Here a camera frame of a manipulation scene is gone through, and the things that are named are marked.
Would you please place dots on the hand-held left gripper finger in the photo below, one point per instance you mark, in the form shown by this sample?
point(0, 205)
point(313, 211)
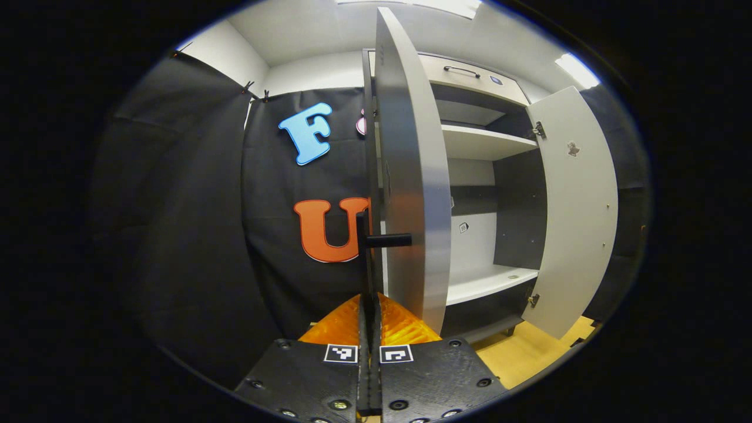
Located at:
point(364, 364)
point(376, 364)

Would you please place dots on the grey shoe cabinet door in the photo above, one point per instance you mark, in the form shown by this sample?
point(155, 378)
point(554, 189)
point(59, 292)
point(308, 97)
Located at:
point(578, 223)
point(417, 176)

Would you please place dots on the grey double-door shoe cabinet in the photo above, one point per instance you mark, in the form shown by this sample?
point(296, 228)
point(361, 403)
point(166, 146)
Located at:
point(520, 211)

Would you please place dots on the white cabinet shelf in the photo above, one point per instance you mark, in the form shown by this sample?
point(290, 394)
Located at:
point(487, 144)
point(487, 282)

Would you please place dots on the grey cabinet drawer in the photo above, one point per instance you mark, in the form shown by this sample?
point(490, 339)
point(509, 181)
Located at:
point(470, 79)

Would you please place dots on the black backdrop cloth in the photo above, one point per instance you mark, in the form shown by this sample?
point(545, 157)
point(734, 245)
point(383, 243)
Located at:
point(194, 235)

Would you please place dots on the small ceiling light panel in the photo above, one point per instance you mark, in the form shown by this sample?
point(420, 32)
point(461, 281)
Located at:
point(577, 70)

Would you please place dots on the large ceiling light panel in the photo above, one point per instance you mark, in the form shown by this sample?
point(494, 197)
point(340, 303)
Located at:
point(435, 4)

